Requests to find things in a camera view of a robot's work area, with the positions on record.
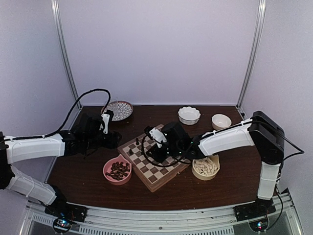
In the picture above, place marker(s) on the pink bowl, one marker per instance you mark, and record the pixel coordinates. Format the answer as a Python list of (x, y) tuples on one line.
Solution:
[(118, 170)]

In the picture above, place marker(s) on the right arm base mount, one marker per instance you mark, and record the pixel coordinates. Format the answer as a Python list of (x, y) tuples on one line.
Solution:
[(255, 213)]

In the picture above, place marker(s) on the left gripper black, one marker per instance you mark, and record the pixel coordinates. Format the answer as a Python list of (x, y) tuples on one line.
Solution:
[(112, 142)]

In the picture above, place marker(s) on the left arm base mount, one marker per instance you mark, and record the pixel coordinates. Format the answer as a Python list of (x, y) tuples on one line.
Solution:
[(66, 215)]

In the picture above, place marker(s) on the aluminium frame post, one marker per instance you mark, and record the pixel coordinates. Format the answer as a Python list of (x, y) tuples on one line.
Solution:
[(62, 44), (260, 19)]

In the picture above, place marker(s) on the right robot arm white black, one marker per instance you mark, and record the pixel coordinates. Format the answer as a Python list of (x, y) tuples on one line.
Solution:
[(259, 131)]

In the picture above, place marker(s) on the patterned ceramic plate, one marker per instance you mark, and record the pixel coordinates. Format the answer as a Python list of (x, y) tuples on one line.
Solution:
[(125, 110)]

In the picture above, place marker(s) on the right aluminium frame post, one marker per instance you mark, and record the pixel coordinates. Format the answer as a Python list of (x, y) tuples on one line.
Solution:
[(260, 19)]

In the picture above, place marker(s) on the clear drinking glass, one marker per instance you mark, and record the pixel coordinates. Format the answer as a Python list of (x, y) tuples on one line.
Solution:
[(113, 106)]

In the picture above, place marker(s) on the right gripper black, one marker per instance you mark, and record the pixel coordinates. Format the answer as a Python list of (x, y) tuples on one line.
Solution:
[(157, 156)]

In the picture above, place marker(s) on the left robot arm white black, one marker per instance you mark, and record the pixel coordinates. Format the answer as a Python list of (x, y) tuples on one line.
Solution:
[(17, 149)]

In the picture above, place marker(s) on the small cream round bowl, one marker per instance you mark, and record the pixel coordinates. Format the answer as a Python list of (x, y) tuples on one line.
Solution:
[(220, 121)]

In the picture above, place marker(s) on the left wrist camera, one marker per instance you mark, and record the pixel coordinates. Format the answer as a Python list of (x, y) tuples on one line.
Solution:
[(106, 118)]

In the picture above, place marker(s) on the cream spouted bowl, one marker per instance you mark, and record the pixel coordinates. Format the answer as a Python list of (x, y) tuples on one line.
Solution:
[(207, 168)]

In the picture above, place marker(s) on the left aluminium frame post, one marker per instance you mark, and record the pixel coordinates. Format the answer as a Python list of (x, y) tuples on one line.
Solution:
[(62, 44)]

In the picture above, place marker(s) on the wooden chess board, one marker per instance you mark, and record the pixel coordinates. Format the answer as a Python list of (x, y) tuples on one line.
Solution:
[(153, 177)]

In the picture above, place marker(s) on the white scalloped bowl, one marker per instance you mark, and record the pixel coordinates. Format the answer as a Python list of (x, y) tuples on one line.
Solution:
[(189, 115)]

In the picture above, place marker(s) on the front aluminium rail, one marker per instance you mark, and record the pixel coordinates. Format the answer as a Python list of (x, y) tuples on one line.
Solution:
[(211, 221)]

